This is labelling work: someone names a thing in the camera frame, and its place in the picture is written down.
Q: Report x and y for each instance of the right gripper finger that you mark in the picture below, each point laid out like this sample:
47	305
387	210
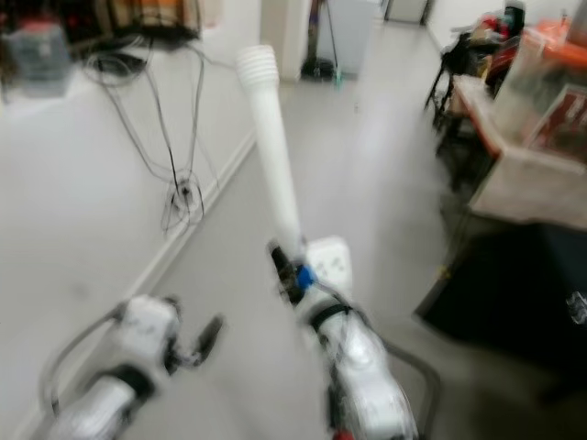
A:
286	270

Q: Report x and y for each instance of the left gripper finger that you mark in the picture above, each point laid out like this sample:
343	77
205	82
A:
209	335

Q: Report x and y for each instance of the white plastic table leg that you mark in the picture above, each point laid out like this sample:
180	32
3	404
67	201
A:
271	137

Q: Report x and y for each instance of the black tablecloth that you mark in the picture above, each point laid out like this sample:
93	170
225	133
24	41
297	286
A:
504	312

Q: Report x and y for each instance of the black robot vacuum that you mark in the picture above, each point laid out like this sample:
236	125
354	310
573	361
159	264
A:
318	70

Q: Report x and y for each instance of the white chest freezer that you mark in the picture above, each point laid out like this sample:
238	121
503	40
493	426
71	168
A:
348	32

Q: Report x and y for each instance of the beige cloth covered table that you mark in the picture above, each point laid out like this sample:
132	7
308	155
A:
532	192

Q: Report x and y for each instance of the black folding trolley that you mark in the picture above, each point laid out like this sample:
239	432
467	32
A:
463	92

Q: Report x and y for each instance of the red printed box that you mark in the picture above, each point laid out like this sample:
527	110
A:
567	119

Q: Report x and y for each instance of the grey box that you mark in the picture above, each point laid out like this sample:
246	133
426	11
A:
37	60

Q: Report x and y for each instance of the orange box lid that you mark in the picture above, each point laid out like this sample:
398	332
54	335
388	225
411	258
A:
564	32

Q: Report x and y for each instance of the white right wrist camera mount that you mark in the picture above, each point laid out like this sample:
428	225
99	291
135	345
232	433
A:
330	261

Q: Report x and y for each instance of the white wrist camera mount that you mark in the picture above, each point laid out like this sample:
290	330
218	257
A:
149	328
330	261

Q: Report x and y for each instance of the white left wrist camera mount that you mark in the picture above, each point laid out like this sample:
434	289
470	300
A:
149	328

